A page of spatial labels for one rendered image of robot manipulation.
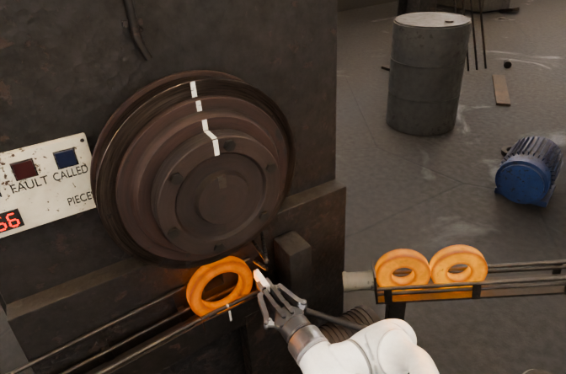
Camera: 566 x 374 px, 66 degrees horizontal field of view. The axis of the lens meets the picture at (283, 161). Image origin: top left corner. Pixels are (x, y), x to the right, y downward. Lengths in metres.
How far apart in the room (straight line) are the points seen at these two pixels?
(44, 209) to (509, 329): 1.90
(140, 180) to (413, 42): 2.86
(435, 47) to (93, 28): 2.83
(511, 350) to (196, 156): 1.69
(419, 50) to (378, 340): 2.70
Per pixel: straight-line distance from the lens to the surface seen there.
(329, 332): 1.40
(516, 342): 2.23
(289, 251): 1.25
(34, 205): 1.08
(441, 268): 1.34
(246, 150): 0.90
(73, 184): 1.06
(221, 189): 0.90
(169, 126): 0.89
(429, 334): 2.14
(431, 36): 3.47
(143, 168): 0.89
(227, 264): 1.18
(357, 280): 1.33
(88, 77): 1.00
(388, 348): 1.08
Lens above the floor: 1.62
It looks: 29 degrees down
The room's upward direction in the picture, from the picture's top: 3 degrees counter-clockwise
